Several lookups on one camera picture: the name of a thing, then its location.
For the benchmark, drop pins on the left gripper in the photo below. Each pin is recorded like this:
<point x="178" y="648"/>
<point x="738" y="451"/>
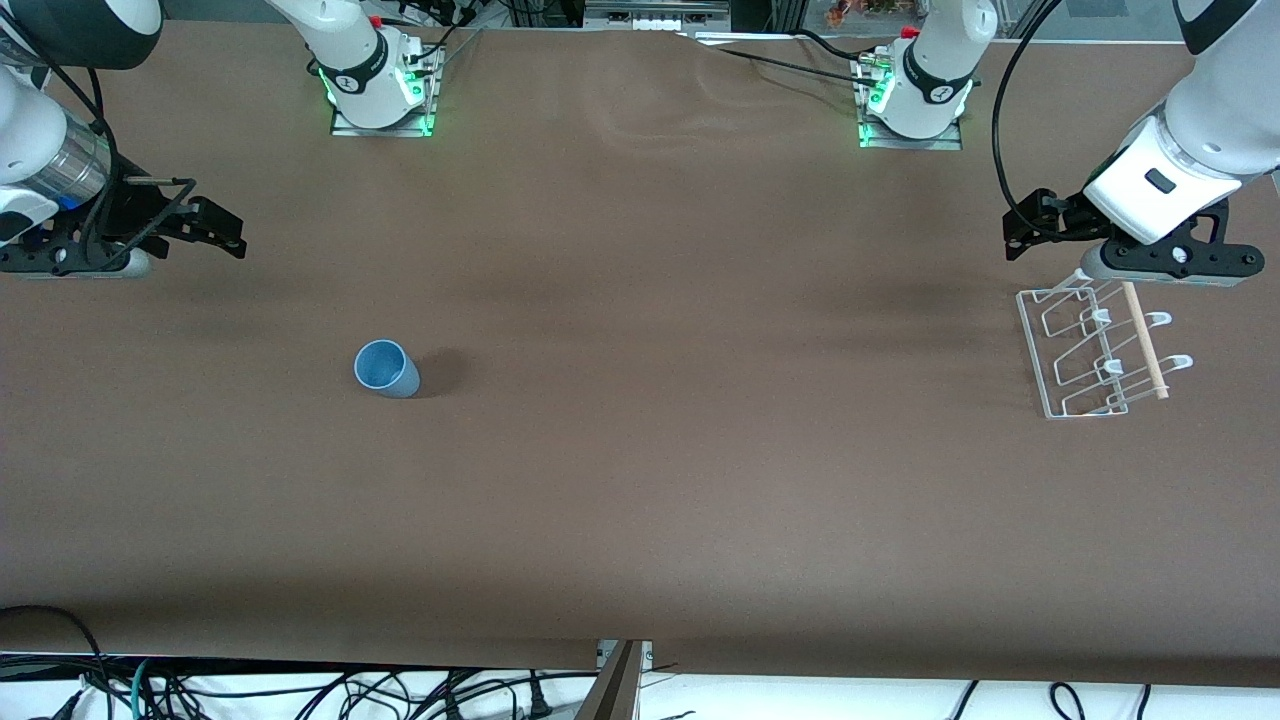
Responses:
<point x="1066" y="216"/>

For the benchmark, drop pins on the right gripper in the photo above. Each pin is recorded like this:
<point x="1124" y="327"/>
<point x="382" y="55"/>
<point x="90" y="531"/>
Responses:
<point x="137" y="213"/>

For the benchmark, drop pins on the blue plastic cup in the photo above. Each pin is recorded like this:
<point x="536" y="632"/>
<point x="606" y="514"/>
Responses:
<point x="385" y="368"/>

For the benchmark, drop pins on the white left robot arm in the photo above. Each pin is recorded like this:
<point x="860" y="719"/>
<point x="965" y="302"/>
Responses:
<point x="940" y="60"/>

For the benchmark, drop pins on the brown table cover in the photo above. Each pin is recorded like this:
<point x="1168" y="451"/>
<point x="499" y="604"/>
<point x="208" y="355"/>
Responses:
<point x="640" y="450"/>

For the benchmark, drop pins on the brown table support beam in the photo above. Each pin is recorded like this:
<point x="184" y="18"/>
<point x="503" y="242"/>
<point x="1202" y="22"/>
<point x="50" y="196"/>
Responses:
<point x="612" y="690"/>

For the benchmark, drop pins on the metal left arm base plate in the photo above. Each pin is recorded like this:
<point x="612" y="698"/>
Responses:
<point x="945" y="142"/>

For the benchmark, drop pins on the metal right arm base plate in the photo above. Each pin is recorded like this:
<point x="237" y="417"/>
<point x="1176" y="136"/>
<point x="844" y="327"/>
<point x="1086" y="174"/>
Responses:
<point x="345" y="125"/>

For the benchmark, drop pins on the aluminium frame with sockets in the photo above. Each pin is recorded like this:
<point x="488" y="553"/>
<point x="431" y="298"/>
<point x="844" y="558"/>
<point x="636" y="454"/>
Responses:
<point x="655" y="12"/>

